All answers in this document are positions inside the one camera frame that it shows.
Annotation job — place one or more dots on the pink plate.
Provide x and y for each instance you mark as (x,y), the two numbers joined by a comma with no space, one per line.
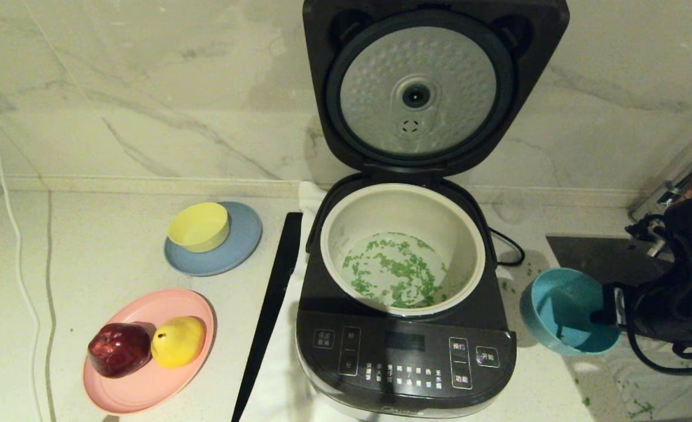
(146,388)

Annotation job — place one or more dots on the chopped green vegetables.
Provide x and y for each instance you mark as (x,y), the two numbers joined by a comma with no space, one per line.
(392,269)

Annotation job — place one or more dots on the dark grey rice cooker base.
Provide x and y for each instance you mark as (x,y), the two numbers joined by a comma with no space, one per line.
(404,363)

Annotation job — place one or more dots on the white cloth with green bits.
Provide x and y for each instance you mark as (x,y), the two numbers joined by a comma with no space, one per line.
(633,381)

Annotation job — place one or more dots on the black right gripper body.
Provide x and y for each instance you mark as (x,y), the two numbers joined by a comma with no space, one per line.
(674,310)

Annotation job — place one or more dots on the chrome faucet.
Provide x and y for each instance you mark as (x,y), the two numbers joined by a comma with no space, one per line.
(682,181)

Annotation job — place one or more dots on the teal bowl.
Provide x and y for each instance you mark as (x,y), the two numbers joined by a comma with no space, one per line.
(556,305)

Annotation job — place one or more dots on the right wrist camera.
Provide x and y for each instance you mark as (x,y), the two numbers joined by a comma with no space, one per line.
(659,246)

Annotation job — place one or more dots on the red apple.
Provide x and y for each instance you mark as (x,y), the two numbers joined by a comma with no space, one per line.
(118,350)

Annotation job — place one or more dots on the blue plate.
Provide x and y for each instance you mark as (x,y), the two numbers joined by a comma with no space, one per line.
(241,246)

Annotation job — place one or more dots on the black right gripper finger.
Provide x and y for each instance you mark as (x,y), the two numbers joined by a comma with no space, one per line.
(617,305)
(599,319)

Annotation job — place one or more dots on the yellow bowl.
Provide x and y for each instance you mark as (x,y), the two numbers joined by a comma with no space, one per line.
(198,225)

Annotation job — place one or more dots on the black flat strip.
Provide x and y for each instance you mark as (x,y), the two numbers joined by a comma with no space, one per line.
(275,281)

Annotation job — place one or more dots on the stainless steel sink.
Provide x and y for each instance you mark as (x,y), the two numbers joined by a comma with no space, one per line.
(586,252)

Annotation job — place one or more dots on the white inner pot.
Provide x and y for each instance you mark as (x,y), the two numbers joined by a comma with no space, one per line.
(346,234)

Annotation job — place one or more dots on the dark grey rice cooker lid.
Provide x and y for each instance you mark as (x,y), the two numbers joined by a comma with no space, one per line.
(410,70)

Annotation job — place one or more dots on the yellow pear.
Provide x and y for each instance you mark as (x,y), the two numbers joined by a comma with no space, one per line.
(177,344)

